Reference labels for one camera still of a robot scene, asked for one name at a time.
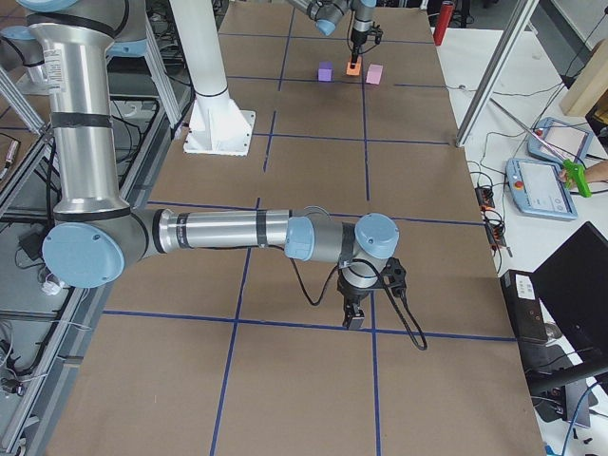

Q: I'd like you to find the blue teach pendant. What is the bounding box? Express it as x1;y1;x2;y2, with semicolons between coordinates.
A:
505;158;578;221
527;117;592;163

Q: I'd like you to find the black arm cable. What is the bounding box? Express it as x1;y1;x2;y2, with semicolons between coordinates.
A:
287;256;429;352

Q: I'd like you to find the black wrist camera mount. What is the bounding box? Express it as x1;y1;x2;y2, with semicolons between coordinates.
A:
369;25;383;46

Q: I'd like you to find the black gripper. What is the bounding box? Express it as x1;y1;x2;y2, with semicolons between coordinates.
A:
350;40;363;65

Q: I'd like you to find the near blue teach pendant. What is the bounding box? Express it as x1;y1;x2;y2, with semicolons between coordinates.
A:
505;158;578;221

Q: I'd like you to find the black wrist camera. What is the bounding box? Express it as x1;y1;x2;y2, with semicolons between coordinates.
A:
381;256;407;298

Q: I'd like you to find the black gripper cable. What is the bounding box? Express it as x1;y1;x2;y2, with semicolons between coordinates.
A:
345;0;384;48

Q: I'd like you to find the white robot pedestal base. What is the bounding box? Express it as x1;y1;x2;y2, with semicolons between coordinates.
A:
170;0;256;156

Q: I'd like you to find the orange black connector strip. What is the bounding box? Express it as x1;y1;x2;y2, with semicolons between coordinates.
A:
474;185;506;252

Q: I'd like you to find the far blue teach pendant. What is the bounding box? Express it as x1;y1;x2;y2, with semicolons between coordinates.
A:
527;117;592;163

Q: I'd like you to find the pink foam cube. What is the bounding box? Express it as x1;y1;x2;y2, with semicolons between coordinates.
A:
366;64;384;86

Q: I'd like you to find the black monitor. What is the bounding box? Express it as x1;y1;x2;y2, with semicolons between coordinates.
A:
526;220;608;398

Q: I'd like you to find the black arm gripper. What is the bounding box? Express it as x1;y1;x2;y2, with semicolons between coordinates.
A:
337;277;371;330

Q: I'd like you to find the red cylinder bottle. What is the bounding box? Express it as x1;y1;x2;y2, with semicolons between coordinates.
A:
433;1;454;47

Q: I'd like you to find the aluminium frame post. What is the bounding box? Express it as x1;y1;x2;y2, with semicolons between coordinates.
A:
455;0;540;147

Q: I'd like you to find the purple foam cube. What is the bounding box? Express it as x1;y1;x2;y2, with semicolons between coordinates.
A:
317;61;333;82

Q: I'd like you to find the blue network cable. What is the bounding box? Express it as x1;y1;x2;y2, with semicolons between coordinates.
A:
558;382;600;456

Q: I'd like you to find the orange foam cube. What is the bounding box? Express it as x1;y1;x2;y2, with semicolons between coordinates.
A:
346;61;362;77

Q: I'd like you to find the wooden board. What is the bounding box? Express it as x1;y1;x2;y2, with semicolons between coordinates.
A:
560;39;608;117

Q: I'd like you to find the black computer box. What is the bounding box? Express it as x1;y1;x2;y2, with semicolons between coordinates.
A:
500;270;562;345

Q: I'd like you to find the aluminium table frame rail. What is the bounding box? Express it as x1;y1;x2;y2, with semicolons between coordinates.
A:
1;285;112;455

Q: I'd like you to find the green grabber tool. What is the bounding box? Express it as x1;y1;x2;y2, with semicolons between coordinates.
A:
489;98;592;198

